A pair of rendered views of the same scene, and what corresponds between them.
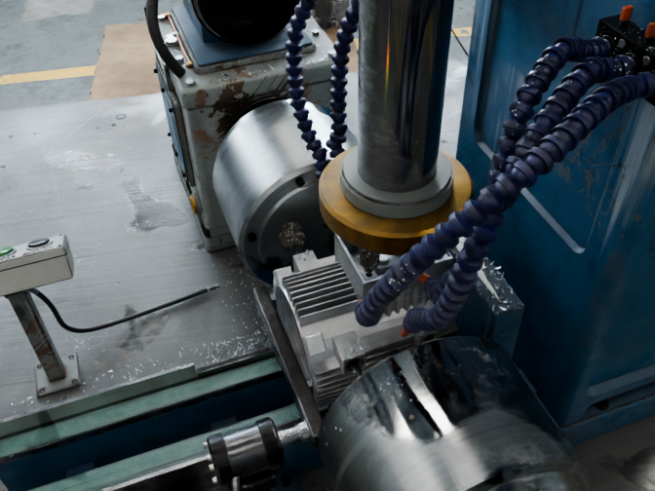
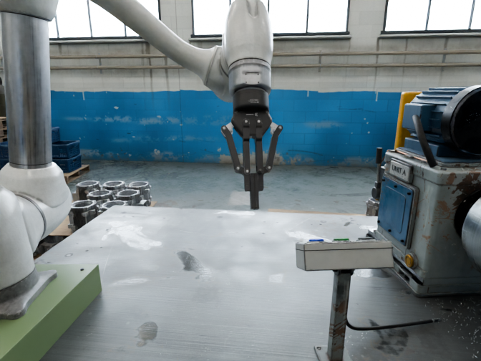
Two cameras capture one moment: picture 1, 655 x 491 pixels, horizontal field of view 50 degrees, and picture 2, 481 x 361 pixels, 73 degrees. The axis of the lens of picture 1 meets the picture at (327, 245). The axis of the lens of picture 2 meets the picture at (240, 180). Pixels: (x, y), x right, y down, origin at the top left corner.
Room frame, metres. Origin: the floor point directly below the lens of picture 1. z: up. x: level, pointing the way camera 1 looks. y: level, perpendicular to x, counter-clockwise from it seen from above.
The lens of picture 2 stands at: (0.11, 0.50, 1.35)
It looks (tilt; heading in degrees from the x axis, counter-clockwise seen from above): 16 degrees down; 15
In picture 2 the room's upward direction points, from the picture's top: straight up
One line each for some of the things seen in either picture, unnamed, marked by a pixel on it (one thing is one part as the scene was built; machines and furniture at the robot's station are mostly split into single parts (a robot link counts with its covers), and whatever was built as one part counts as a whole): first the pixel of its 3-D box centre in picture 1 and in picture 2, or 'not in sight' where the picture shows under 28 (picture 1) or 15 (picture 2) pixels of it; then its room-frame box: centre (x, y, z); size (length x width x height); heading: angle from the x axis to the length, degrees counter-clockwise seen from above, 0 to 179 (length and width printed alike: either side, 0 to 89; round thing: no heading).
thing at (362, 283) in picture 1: (391, 264); not in sight; (0.64, -0.08, 1.11); 0.12 x 0.11 x 0.07; 109
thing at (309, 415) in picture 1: (287, 360); not in sight; (0.57, 0.06, 1.01); 0.26 x 0.04 x 0.03; 19
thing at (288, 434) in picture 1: (279, 439); not in sight; (0.45, 0.06, 1.01); 0.08 x 0.02 x 0.02; 109
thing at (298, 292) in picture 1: (362, 320); not in sight; (0.63, -0.04, 1.01); 0.20 x 0.19 x 0.19; 109
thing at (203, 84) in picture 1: (247, 113); (439, 212); (1.19, 0.15, 0.99); 0.35 x 0.31 x 0.37; 19
